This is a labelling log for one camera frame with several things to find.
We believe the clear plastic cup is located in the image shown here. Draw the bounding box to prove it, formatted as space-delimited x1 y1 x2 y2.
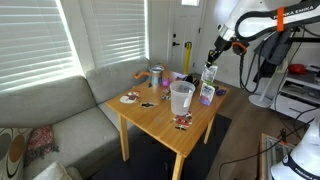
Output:
169 80 196 117

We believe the dark hanging jacket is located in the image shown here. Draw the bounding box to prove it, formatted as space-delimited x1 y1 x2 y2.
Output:
253 28 293 84

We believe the red patterned cloth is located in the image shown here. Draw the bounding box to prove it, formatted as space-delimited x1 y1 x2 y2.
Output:
24 125 60 167

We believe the white door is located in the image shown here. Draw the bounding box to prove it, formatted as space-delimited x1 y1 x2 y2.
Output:
166 0 206 76

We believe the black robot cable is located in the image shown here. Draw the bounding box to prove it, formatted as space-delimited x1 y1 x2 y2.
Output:
238 49 268 94

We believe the white cushion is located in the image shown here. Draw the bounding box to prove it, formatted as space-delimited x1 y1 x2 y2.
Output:
32 161 84 180

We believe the patterned cushion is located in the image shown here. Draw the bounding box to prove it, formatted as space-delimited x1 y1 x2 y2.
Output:
0 127 34 180

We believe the black floor cable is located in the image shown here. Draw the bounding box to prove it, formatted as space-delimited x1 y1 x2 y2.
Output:
218 106 320 180

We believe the red cap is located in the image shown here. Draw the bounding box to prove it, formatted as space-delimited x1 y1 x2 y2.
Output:
287 63 308 75

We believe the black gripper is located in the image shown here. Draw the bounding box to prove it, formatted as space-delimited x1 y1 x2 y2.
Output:
205 34 233 68

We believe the black orange wrist camera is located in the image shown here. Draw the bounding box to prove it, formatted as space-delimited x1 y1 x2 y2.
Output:
232 41 250 56

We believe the multicolour sticker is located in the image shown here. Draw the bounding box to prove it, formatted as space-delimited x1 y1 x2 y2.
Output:
159 88 172 102

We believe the wooden glass side table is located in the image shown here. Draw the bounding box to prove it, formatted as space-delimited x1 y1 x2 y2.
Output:
259 133 296 180

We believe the white floor stand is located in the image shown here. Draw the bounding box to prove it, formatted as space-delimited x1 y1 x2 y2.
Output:
248 71 278 109

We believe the orange octopus plush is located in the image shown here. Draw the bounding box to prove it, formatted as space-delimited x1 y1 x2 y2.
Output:
133 63 166 81

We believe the black figure sticker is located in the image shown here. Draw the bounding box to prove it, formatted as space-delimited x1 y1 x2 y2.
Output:
140 101 156 109

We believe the dark blue rug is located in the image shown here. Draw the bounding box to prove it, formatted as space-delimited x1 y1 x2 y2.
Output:
89 113 233 180

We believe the white window blind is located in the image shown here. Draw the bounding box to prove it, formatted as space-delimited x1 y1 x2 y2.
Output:
90 0 149 69
0 0 83 93

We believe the yellow pole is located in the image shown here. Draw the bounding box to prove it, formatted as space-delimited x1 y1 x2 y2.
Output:
183 41 193 76

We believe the metal tumbler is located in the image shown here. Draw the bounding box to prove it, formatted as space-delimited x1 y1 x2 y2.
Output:
148 65 165 87

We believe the grey sofa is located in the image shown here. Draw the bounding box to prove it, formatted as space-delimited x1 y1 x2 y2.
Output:
0 58 151 180

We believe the white shelf unit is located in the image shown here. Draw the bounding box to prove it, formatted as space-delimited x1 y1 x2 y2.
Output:
269 64 320 124

